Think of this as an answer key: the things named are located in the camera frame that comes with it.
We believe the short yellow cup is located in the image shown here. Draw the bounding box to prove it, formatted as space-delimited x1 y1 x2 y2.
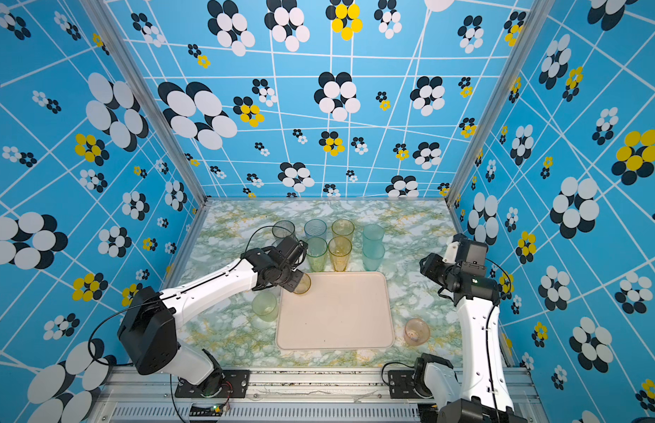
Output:
293 273 311 295

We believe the short green cup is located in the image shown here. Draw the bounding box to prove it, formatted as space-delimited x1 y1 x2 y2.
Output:
252 292 279 322

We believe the short pink textured cup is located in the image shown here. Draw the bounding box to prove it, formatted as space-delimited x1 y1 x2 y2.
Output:
403 318 431 347

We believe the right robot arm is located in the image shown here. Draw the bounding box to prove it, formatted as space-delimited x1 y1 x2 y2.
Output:
414 234 526 422

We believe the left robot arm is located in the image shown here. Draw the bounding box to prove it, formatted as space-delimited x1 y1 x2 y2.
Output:
118 235 308 398

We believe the beige plastic tray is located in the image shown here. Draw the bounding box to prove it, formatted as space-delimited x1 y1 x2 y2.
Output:
276 271 394 351

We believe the tall grey tumbler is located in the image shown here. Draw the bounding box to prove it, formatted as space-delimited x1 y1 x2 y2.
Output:
272 220 296 240

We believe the tall green tumbler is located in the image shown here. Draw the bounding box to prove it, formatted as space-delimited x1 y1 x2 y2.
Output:
306 237 328 272

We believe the tall frosted blue tumbler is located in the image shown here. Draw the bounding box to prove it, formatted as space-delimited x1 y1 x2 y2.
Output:
304 219 327 240

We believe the tall amber tumbler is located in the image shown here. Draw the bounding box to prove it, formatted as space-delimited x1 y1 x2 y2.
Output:
328 236 352 272

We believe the tall yellow-olive tumbler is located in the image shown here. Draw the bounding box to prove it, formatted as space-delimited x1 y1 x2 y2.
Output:
331 219 356 241

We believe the tall teal tumbler front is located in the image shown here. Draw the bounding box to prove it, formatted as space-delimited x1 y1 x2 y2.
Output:
363 241 385 271

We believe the tall teal tumbler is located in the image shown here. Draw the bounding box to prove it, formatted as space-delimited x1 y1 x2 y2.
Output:
363 224 385 246
363 241 385 271

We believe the tall teal tumbler rear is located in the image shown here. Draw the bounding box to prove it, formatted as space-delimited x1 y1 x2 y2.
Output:
363 224 385 246

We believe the small green circuit board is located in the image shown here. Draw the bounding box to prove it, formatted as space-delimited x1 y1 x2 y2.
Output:
189 404 228 419

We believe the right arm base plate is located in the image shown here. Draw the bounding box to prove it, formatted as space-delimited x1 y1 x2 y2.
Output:
385 369 424 399

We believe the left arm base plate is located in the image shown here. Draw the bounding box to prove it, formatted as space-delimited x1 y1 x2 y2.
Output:
175 369 251 399

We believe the aluminium front rail frame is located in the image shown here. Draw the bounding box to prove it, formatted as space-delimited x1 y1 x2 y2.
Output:
88 366 550 423

